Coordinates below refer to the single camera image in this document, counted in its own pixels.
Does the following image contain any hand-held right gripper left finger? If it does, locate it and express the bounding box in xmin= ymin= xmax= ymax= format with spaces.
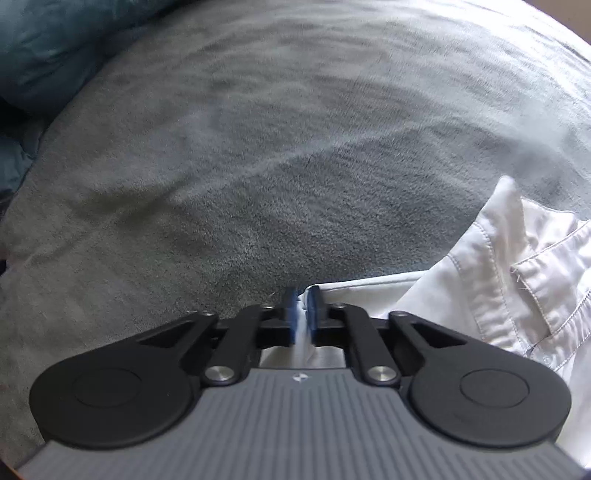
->
xmin=139 ymin=287 xmax=301 ymax=387

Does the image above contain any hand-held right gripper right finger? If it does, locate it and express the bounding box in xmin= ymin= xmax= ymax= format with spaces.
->
xmin=305 ymin=285 xmax=467 ymax=387

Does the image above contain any white shirt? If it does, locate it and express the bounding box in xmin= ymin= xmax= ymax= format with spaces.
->
xmin=259 ymin=175 xmax=591 ymax=457

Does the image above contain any grey bed sheet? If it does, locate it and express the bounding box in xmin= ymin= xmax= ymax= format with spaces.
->
xmin=0 ymin=0 xmax=591 ymax=467

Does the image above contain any teal duvet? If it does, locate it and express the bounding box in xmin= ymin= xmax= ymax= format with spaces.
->
xmin=0 ymin=0 xmax=176 ymax=195

